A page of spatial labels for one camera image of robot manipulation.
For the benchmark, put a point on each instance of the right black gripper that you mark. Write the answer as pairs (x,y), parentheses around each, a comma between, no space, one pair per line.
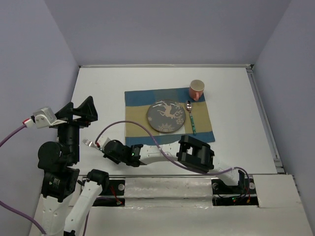
(117,160)

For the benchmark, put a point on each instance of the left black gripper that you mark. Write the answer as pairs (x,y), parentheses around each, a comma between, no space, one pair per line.
(87,108)

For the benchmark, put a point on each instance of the fork with green handle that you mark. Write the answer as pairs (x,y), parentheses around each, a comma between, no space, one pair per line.
(92,144)

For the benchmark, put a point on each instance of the grey patterned plate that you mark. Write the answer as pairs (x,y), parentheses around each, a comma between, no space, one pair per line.
(166,116)

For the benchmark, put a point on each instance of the spoon with green handle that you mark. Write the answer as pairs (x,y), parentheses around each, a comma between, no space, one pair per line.
(188,107)

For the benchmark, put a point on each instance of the blue beige placemat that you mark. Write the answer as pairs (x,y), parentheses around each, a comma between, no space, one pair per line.
(140,132)

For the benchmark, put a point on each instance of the pink cup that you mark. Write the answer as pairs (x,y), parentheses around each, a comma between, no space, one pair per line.
(196,89)

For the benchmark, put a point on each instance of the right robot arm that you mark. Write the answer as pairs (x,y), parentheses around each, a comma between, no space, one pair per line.
(189,153)

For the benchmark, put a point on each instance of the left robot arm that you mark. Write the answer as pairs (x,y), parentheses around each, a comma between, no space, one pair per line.
(56,159)

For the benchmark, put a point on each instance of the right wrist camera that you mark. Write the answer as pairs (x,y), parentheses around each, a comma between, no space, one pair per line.
(102,142)

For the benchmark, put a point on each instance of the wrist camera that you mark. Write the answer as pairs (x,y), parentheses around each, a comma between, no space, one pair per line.
(102,142)
(41,118)

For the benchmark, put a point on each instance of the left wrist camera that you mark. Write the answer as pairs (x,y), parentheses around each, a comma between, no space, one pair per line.
(41,118)

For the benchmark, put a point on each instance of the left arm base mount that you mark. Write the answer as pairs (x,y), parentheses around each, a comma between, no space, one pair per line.
(113,196)

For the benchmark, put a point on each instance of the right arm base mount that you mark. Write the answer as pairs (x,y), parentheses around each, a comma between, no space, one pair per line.
(235,194)

